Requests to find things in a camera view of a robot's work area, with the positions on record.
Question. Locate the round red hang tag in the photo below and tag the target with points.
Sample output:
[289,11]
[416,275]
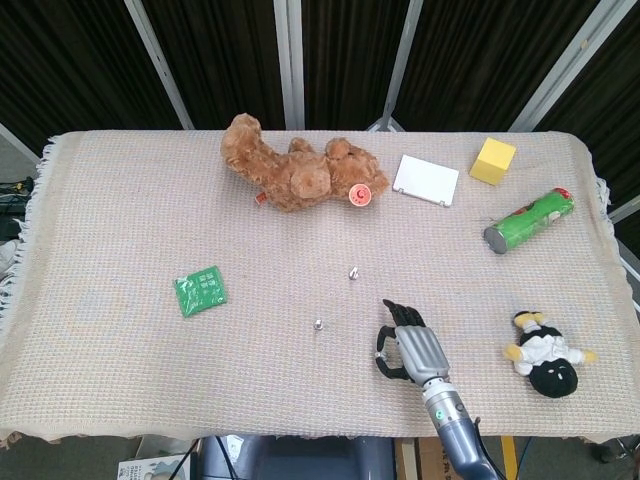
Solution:
[359,195]

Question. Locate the green foil sachet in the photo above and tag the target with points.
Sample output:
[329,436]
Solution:
[200,291]

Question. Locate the brown cardboard box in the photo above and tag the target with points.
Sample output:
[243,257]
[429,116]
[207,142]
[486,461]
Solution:
[420,460]

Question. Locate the yellow foam cube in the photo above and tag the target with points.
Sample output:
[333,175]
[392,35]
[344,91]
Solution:
[490,165]

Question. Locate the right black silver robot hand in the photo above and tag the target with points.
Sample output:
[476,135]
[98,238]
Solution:
[420,350]

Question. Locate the brown teddy bear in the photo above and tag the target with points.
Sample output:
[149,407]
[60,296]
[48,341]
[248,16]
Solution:
[280,170]

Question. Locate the green chips can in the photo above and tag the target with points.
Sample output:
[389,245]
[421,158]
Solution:
[530,220]

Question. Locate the white flat plastic case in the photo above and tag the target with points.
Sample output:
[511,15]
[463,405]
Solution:
[425,179]

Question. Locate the black curtain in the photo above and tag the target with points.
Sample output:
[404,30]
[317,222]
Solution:
[225,50]

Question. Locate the grey metal frame post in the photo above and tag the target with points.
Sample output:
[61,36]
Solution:
[157,65]
[570,60]
[400,60]
[625,210]
[290,60]
[17,142]

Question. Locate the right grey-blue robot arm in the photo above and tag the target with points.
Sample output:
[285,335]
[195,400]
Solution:
[455,430]

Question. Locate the black white plush doll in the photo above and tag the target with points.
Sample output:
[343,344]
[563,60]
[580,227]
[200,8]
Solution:
[542,347]

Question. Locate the beige woven tablecloth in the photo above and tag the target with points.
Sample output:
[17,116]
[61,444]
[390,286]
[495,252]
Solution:
[150,375]

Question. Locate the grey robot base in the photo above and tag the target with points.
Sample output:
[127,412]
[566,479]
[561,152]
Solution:
[300,457]

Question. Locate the printed white booklet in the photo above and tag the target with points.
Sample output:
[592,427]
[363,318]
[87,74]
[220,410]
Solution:
[150,470]

